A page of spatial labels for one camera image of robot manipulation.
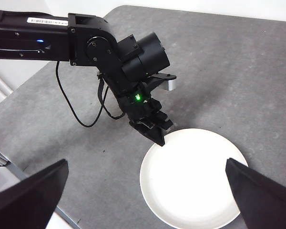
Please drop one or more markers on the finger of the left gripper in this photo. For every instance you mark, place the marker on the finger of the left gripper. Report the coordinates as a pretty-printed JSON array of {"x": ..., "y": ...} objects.
[
  {"x": 152, "y": 134},
  {"x": 167, "y": 125}
]

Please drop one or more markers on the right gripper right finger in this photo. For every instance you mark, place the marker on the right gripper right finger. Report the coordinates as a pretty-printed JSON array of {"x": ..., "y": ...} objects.
[{"x": 264, "y": 202}]

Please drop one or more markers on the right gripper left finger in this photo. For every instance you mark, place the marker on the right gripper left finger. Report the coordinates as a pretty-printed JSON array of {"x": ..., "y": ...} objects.
[{"x": 26, "y": 205}]

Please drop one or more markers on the white round plate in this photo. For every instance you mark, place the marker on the white round plate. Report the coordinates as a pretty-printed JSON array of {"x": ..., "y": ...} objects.
[{"x": 186, "y": 179}]

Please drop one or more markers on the white box with green light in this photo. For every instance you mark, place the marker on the white box with green light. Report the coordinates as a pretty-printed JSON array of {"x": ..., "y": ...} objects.
[{"x": 4, "y": 179}]

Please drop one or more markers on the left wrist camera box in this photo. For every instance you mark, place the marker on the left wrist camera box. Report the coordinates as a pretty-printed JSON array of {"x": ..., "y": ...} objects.
[{"x": 169, "y": 85}]

